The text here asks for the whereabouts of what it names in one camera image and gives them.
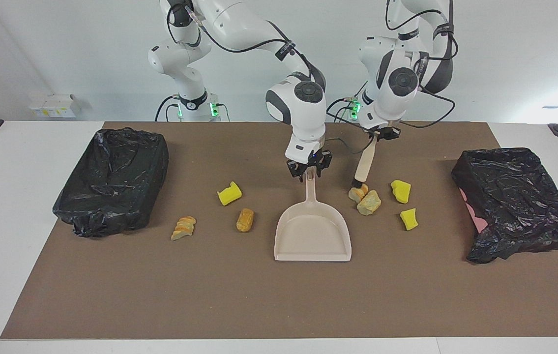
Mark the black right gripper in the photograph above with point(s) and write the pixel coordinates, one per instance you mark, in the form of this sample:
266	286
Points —
308	163

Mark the beige brush black bristles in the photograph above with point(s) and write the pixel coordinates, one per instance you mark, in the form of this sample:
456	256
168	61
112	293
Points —
365	164

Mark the yellow sponge piece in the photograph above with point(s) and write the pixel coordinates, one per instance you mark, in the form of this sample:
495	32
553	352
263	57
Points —
409	219
400	191
229	193

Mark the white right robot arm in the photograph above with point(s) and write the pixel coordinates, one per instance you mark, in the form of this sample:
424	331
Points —
239	24

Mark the white wall socket box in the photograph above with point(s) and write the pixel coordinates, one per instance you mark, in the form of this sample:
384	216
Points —
55	105

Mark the pale bread chunk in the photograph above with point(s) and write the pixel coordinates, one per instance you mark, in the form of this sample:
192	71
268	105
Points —
369	203

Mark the beige plastic dustpan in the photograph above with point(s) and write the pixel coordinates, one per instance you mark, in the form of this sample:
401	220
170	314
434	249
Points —
313	236

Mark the brown bread roll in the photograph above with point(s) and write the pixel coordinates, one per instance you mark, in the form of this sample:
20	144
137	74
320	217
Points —
245	220

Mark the black bagged pink bin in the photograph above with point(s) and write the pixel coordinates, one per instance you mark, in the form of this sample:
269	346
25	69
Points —
514	196

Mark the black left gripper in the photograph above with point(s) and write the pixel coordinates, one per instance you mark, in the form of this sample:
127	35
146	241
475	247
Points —
387	132

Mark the brown table mat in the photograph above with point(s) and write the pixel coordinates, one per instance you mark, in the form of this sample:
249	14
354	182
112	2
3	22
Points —
259	305

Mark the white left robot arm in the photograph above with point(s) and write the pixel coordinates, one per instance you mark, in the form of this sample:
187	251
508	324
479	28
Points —
396	83

